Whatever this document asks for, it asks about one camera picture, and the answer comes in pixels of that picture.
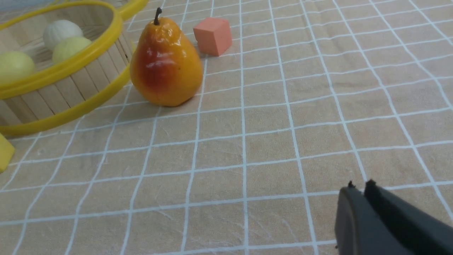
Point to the orange red toy pear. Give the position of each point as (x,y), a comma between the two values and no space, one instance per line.
(165,68)

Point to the white bun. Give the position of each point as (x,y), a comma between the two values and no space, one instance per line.
(58,30)

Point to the bamboo steamer tray yellow rim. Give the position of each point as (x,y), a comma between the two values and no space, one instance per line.
(58,93)

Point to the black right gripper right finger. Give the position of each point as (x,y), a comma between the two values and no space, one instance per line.
(417,231)

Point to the woven bamboo steamer lid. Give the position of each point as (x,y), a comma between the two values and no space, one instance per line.
(132,7)

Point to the salmon pink cube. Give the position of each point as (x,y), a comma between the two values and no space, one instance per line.
(213,36)

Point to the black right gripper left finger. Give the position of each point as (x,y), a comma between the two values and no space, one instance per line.
(359,230)

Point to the yellow block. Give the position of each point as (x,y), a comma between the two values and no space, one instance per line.
(7,151)

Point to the pale yellow bun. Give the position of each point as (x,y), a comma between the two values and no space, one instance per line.
(68,47)

